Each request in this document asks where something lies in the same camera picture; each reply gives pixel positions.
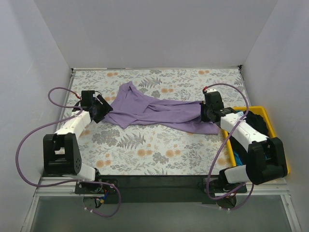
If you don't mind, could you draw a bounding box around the aluminium frame rail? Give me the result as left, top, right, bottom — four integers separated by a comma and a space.
21, 69, 76, 232

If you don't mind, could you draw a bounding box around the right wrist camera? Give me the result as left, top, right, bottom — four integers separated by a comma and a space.
202, 87, 217, 95

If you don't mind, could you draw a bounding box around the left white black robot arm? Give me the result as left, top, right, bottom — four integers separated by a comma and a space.
43, 90, 113, 193

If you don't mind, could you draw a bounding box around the purple t shirt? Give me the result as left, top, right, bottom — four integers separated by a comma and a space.
103, 81, 219, 134

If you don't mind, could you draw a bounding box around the black t shirt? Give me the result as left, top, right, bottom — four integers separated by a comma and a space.
230, 111, 268, 156

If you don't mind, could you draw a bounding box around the teal t shirt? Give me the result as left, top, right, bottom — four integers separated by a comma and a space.
230, 137, 243, 166

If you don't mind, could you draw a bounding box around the yellow plastic bin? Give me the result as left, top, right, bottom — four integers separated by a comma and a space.
223, 106, 290, 175

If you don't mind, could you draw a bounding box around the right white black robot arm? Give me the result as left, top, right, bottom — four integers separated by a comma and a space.
200, 89, 288, 192

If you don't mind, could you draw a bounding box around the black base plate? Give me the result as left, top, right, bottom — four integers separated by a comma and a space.
74, 175, 239, 204

